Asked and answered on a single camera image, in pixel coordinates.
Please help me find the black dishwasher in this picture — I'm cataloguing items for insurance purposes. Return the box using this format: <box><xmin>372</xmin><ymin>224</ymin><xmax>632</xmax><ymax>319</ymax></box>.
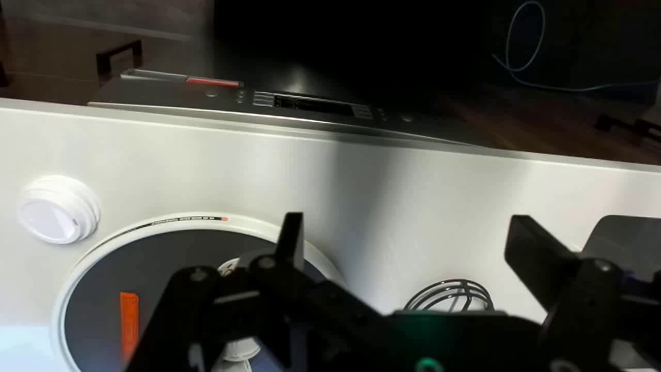
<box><xmin>89</xmin><ymin>66</ymin><xmax>483</xmax><ymax>143</ymax></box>

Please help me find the orange flat stick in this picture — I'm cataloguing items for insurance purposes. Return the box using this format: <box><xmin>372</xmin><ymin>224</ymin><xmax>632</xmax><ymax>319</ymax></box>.
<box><xmin>117</xmin><ymin>289</ymin><xmax>143</xmax><ymax>364</ymax></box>

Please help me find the round dark tray white rim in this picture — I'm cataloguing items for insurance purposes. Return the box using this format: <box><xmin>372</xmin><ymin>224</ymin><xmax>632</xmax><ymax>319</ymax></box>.
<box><xmin>58</xmin><ymin>212</ymin><xmax>348</xmax><ymax>372</ymax></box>

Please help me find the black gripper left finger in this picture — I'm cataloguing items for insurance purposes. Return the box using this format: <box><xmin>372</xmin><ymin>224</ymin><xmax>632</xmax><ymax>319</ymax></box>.
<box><xmin>127</xmin><ymin>212</ymin><xmax>389</xmax><ymax>372</ymax></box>

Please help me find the thin light cable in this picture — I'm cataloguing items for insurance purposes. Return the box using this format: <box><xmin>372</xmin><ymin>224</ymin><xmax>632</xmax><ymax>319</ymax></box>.
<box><xmin>492</xmin><ymin>0</ymin><xmax>657</xmax><ymax>95</ymax></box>

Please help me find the white plastic cup lid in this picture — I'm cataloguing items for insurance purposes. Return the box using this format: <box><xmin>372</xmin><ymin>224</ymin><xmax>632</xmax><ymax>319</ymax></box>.
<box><xmin>17</xmin><ymin>175</ymin><xmax>103</xmax><ymax>248</ymax></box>

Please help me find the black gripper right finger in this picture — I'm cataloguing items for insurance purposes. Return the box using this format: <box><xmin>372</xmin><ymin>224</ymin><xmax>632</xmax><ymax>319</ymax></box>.
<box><xmin>504</xmin><ymin>214</ymin><xmax>661</xmax><ymax>372</ymax></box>

